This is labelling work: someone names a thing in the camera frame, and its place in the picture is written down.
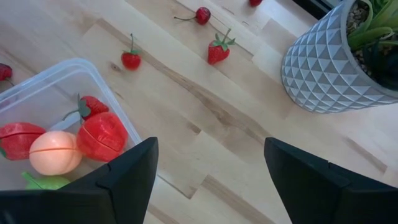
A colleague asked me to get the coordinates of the clear plastic tupperware container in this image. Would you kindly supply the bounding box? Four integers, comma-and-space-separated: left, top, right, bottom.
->
0, 58, 142, 192

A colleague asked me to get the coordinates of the small red toy strawberry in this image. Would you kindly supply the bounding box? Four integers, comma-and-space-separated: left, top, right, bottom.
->
120, 33, 142, 71

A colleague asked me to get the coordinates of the green toy pear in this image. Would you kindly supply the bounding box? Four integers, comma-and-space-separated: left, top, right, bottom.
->
21, 171, 71, 190

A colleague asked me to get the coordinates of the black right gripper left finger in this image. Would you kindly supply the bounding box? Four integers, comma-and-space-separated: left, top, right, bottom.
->
62, 136, 159, 224

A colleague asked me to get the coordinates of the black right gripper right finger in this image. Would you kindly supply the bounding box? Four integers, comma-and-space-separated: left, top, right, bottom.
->
263, 137, 398, 224

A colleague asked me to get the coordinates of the red toy bell pepper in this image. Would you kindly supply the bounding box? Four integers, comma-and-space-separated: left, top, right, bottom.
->
76, 111, 129, 163

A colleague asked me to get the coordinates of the potted succulent in patterned pot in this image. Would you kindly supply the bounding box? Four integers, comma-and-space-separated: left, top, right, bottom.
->
280, 0, 398, 114

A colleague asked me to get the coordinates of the toy peach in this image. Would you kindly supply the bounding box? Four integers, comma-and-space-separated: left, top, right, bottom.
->
29, 130, 83, 176

